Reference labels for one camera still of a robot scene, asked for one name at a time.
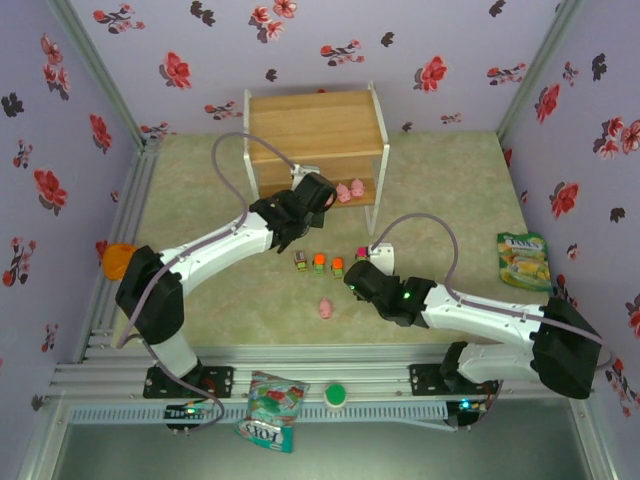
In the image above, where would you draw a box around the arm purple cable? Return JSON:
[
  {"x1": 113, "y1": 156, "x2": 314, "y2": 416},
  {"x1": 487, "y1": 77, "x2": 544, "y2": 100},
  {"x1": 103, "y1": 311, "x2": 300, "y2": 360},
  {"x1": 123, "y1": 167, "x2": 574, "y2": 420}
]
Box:
[
  {"x1": 117, "y1": 132, "x2": 301, "y2": 434},
  {"x1": 369, "y1": 213, "x2": 615, "y2": 431}
]

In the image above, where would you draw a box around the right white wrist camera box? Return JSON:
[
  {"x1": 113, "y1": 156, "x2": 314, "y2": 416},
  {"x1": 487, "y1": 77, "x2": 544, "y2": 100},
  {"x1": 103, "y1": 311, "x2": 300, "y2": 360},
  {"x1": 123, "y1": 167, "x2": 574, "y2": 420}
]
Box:
[{"x1": 367, "y1": 241, "x2": 396, "y2": 275}]

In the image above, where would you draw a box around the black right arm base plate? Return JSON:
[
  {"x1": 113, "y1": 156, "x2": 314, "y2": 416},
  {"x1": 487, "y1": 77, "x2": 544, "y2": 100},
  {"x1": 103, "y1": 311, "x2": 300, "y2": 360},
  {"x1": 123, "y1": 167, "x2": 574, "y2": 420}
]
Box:
[{"x1": 408, "y1": 363, "x2": 501, "y2": 396}]

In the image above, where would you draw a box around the green push button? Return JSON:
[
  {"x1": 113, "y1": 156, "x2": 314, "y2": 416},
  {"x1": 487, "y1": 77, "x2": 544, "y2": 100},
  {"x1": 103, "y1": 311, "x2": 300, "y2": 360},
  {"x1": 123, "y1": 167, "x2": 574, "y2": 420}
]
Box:
[{"x1": 323, "y1": 382, "x2": 348, "y2": 409}]

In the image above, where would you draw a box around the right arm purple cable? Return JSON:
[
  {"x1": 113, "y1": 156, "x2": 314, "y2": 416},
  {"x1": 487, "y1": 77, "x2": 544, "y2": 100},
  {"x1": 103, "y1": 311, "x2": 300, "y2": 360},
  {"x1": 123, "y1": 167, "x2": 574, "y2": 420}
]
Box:
[{"x1": 369, "y1": 213, "x2": 615, "y2": 431}]

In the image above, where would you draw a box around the aluminium base rail bed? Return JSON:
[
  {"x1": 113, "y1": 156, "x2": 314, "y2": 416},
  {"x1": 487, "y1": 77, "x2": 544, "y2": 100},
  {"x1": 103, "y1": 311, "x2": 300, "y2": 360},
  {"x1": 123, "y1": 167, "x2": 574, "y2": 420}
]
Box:
[{"x1": 47, "y1": 344, "x2": 599, "y2": 401}]

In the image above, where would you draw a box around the aluminium corner post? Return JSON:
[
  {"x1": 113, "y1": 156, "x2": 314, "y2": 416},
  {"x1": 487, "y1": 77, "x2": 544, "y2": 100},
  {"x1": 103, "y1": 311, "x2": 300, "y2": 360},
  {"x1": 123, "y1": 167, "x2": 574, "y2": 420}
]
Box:
[
  {"x1": 494, "y1": 0, "x2": 586, "y2": 144},
  {"x1": 47, "y1": 0, "x2": 149, "y2": 146}
]

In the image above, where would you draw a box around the white slotted cable duct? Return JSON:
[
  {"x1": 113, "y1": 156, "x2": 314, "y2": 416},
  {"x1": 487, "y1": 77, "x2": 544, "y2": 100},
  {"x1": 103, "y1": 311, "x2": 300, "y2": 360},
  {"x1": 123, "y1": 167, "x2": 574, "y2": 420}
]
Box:
[{"x1": 67, "y1": 403, "x2": 449, "y2": 426}]

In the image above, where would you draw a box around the green Fox's candy bag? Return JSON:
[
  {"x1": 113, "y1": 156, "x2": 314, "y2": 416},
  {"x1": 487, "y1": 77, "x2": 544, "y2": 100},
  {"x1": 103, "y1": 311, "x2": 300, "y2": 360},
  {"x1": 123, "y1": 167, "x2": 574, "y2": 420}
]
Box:
[{"x1": 496, "y1": 231, "x2": 553, "y2": 293}]

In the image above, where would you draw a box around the small black controller board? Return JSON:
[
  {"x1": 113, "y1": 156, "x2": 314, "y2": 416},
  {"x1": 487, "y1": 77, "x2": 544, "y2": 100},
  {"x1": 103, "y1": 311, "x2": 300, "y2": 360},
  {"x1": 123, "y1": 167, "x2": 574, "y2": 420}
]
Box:
[
  {"x1": 447, "y1": 398, "x2": 489, "y2": 431},
  {"x1": 164, "y1": 402, "x2": 211, "y2": 432}
]

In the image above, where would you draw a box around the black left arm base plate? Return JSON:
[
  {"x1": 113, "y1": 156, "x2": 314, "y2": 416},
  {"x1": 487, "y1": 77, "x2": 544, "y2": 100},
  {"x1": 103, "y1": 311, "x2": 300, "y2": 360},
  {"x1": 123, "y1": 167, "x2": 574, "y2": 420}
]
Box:
[{"x1": 143, "y1": 366, "x2": 235, "y2": 400}]

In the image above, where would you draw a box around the teal Fox's candy bag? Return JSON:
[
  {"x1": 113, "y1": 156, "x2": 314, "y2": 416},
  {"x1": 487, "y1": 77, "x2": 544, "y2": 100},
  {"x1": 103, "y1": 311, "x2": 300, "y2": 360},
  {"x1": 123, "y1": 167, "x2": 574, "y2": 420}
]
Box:
[{"x1": 234, "y1": 370, "x2": 311, "y2": 455}]

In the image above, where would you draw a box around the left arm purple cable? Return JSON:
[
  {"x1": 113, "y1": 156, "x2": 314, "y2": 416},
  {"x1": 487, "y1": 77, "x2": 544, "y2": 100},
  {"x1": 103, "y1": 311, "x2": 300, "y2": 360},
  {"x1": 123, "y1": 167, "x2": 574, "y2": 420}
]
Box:
[{"x1": 117, "y1": 132, "x2": 301, "y2": 434}]

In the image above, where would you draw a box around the orange lidded plastic cup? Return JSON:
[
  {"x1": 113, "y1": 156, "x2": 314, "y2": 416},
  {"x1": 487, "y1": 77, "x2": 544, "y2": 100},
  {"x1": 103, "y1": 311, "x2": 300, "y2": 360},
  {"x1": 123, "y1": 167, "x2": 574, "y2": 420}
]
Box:
[{"x1": 102, "y1": 242, "x2": 139, "y2": 281}]

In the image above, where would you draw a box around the aluminium side rail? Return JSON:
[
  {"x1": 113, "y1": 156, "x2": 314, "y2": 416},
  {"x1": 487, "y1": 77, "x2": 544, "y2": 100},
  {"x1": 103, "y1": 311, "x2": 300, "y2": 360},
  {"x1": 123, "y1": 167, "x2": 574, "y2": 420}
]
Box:
[{"x1": 74, "y1": 137, "x2": 164, "y2": 361}]

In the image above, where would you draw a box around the wooden two-tier shelf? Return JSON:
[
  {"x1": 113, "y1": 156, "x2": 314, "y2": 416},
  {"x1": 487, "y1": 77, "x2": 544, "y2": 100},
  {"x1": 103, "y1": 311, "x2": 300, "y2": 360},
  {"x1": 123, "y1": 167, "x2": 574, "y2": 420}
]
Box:
[{"x1": 243, "y1": 82, "x2": 391, "y2": 237}]

